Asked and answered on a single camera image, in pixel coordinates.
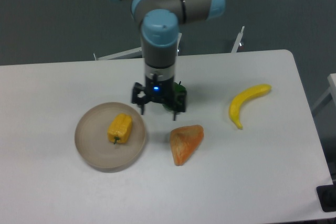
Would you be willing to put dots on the yellow banana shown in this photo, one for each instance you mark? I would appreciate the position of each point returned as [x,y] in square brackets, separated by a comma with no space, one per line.
[245,96]

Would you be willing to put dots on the beige round plate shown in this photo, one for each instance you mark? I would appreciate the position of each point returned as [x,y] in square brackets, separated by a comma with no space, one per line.
[93,145]

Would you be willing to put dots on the white metal frame bar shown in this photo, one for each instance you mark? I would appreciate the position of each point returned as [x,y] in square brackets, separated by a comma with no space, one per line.
[238,41]

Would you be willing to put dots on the black device at table edge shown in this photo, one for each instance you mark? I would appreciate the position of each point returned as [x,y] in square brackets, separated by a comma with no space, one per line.
[326,195]

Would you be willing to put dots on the white furniture edge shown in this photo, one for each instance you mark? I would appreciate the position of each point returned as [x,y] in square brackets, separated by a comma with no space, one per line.
[326,97]

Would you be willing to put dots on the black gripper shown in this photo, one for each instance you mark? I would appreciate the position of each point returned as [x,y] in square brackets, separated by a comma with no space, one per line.
[159,92]

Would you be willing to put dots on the green bell pepper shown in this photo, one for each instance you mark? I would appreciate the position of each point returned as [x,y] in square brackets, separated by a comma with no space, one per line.
[177,87]

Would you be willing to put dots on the yellow bell pepper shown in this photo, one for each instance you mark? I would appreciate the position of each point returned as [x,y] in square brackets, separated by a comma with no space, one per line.
[120,128]

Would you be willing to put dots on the orange triangular bread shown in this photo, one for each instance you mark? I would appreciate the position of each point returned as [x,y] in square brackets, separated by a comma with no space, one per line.
[184,141]

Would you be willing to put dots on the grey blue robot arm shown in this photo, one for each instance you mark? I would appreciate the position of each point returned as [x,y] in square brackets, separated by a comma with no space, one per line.
[158,22]

